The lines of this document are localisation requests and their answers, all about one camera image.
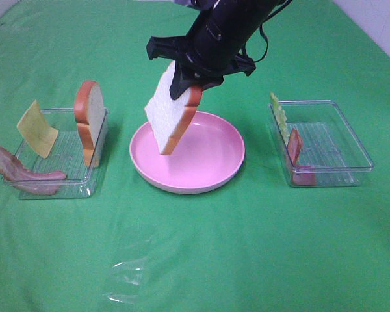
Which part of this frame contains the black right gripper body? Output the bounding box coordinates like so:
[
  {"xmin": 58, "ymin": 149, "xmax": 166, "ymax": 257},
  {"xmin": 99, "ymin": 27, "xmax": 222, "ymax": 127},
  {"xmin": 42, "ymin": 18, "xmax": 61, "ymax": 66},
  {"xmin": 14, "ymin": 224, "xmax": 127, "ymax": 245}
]
[{"xmin": 145, "ymin": 0, "xmax": 257, "ymax": 90}]

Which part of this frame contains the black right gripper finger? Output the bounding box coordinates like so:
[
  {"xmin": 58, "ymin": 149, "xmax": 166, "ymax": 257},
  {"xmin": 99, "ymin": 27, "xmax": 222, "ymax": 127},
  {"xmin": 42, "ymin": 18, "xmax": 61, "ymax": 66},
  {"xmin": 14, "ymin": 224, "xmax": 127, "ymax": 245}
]
[{"xmin": 170, "ymin": 63, "xmax": 195, "ymax": 100}]

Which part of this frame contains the toy bread slice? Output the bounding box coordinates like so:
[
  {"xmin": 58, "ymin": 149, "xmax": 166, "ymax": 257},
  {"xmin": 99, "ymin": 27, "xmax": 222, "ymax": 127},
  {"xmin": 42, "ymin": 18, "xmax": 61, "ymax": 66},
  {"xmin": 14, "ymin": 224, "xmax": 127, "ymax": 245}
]
[
  {"xmin": 144, "ymin": 60, "xmax": 202, "ymax": 155},
  {"xmin": 74, "ymin": 80, "xmax": 106, "ymax": 168}
]

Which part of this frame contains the green toy lettuce leaf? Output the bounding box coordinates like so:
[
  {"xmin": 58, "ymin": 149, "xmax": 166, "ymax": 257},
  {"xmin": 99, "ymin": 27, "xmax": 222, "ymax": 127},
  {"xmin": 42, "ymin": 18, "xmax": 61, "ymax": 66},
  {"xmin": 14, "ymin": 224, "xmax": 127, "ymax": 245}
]
[{"xmin": 270, "ymin": 92, "xmax": 290, "ymax": 145}]

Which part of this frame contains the toy bacon strip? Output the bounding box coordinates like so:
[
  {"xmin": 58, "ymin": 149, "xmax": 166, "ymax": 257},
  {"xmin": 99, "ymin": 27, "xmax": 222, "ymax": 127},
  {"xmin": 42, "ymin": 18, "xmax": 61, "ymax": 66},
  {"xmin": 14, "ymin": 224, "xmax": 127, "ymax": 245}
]
[
  {"xmin": 287, "ymin": 128, "xmax": 317, "ymax": 187},
  {"xmin": 0, "ymin": 146, "xmax": 67, "ymax": 195}
]

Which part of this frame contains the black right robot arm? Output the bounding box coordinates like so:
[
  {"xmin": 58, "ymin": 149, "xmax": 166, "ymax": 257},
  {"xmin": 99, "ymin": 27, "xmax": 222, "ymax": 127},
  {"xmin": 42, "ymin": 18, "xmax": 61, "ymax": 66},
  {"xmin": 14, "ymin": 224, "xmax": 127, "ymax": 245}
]
[{"xmin": 146, "ymin": 0, "xmax": 290, "ymax": 100}]

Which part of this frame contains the pink round plate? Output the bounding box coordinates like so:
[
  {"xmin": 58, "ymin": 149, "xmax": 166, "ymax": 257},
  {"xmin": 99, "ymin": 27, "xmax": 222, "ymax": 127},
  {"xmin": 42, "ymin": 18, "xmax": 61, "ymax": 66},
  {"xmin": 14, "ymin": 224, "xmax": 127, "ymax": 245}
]
[{"xmin": 129, "ymin": 111, "xmax": 246, "ymax": 194}]

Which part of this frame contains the clear left plastic tray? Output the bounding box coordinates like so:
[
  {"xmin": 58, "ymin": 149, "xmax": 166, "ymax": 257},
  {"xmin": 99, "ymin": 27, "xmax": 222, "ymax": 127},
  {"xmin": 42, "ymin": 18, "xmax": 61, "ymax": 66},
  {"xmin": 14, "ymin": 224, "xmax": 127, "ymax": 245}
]
[{"xmin": 2, "ymin": 108, "xmax": 109, "ymax": 200}]

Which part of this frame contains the clear plastic tray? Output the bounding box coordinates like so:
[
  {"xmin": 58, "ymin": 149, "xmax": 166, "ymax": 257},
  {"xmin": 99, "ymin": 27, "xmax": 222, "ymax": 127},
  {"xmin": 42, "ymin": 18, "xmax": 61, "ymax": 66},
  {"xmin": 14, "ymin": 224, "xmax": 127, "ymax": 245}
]
[
  {"xmin": 2, "ymin": 108, "xmax": 109, "ymax": 200},
  {"xmin": 268, "ymin": 100, "xmax": 374, "ymax": 187}
]

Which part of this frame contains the clear right plastic tray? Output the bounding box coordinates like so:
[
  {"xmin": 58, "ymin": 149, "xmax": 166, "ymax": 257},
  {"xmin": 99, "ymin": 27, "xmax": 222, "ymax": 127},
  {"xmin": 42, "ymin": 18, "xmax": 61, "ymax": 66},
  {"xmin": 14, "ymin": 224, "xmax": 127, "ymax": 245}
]
[{"xmin": 268, "ymin": 100, "xmax": 374, "ymax": 187}]

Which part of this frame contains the yellow toy cheese slice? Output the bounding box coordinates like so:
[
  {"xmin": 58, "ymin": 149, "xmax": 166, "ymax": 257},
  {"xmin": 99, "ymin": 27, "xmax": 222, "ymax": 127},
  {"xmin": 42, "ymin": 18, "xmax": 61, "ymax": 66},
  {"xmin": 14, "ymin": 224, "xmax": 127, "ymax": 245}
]
[{"xmin": 16, "ymin": 100, "xmax": 59, "ymax": 159}]

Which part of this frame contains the clear plastic wrap piece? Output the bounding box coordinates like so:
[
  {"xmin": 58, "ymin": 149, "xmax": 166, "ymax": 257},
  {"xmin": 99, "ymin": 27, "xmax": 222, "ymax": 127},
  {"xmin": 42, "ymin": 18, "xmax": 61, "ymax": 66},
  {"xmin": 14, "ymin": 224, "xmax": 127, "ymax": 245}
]
[{"xmin": 98, "ymin": 223, "xmax": 157, "ymax": 311}]

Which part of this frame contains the green tablecloth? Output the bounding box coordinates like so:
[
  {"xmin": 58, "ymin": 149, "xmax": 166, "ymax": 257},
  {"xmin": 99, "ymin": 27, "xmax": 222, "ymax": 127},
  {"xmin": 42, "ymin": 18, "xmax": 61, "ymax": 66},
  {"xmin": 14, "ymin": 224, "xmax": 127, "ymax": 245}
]
[{"xmin": 0, "ymin": 1, "xmax": 390, "ymax": 311}]

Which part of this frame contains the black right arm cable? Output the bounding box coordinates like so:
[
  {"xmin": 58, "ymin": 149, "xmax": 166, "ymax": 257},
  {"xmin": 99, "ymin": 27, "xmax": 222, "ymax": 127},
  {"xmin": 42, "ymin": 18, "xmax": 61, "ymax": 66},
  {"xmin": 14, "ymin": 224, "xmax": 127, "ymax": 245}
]
[{"xmin": 239, "ymin": 0, "xmax": 293, "ymax": 63}]

